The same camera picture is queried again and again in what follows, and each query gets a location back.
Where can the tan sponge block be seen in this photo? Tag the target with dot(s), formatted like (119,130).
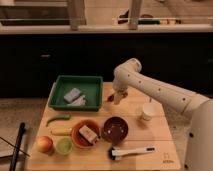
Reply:
(89,134)

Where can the grey sponge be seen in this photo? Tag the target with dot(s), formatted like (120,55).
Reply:
(72,95)

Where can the wooden post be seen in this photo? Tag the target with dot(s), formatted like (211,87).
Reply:
(76,13)
(134,13)

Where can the yellow corn cob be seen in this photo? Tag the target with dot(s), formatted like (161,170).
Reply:
(61,131)

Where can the orange bowl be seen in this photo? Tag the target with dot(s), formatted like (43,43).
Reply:
(78,140)

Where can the wooden post right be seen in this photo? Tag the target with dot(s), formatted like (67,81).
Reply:
(134,13)

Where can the wooden post left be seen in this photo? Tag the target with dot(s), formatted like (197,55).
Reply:
(76,13)

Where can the white paper cup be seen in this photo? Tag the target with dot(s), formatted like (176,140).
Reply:
(148,111)

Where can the green plastic tray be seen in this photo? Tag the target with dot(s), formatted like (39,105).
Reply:
(90,86)

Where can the small green cup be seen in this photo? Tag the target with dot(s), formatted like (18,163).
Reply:
(63,146)

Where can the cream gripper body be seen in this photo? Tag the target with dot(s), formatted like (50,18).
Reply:
(118,96)

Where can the white folded cloth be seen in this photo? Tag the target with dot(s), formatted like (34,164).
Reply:
(81,101)

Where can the black rod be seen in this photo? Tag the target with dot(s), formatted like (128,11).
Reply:
(17,147)

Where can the red yellow apple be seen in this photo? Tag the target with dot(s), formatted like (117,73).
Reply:
(44,144)

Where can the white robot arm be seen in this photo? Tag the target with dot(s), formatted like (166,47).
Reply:
(199,108)

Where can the purple bowl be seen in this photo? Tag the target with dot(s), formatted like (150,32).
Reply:
(114,130)

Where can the white dish brush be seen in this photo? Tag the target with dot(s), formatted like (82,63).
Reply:
(116,154)

